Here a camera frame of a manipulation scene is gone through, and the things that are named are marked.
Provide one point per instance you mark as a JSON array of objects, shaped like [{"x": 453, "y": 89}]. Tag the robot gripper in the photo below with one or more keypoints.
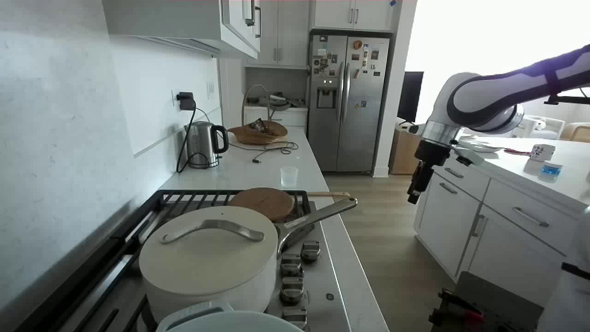
[{"x": 431, "y": 156}]

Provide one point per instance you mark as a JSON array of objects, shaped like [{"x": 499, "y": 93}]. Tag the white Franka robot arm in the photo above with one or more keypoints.
[{"x": 484, "y": 93}]

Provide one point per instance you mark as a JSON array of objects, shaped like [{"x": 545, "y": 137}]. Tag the black stove knob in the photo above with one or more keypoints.
[
  {"x": 289, "y": 296},
  {"x": 309, "y": 252},
  {"x": 291, "y": 283},
  {"x": 295, "y": 316},
  {"x": 291, "y": 267}
]

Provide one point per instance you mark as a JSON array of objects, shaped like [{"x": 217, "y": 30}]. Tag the white dutch oven with lid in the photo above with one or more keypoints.
[{"x": 226, "y": 322}]

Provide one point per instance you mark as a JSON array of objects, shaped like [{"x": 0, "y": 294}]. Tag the black gas stove cooktop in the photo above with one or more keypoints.
[{"x": 184, "y": 200}]

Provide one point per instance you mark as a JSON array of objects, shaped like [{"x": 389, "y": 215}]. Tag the brown wooden box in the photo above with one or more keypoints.
[{"x": 401, "y": 154}]

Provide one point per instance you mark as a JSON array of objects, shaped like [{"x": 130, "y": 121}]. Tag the white papers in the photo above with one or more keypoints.
[{"x": 475, "y": 148}]

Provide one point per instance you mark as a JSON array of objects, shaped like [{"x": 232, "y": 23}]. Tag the stainless steel refrigerator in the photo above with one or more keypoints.
[{"x": 361, "y": 117}]

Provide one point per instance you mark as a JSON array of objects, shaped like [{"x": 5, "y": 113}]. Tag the white kitchen island cabinet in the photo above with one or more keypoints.
[{"x": 503, "y": 233}]

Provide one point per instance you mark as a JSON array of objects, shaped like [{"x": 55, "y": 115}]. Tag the black monitor screen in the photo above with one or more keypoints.
[{"x": 409, "y": 95}]

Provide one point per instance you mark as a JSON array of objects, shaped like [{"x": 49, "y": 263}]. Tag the small white box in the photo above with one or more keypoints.
[{"x": 540, "y": 156}]

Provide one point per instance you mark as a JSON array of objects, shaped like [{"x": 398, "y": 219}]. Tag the black and red tool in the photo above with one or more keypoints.
[{"x": 457, "y": 314}]

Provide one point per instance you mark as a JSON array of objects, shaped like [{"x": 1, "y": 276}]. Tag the clear plastic cup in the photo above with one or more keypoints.
[{"x": 287, "y": 176}]

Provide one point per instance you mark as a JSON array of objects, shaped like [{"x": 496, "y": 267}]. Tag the small blue item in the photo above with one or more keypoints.
[{"x": 551, "y": 171}]

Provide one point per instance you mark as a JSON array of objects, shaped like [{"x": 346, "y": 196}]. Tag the round wooden trivet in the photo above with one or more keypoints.
[{"x": 263, "y": 204}]

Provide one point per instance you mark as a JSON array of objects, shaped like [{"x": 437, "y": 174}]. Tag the grey bowl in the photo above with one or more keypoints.
[{"x": 276, "y": 101}]

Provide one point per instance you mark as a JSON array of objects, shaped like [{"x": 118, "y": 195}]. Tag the dark kitchen tool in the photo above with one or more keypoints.
[{"x": 260, "y": 128}]

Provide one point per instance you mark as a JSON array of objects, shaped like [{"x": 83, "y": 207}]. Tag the white cabinet above refrigerator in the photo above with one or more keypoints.
[{"x": 350, "y": 14}]

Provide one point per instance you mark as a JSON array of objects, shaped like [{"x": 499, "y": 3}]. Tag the stainless electric kettle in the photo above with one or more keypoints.
[{"x": 201, "y": 147}]

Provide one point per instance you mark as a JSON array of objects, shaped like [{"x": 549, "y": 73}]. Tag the black wall plug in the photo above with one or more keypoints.
[{"x": 184, "y": 101}]

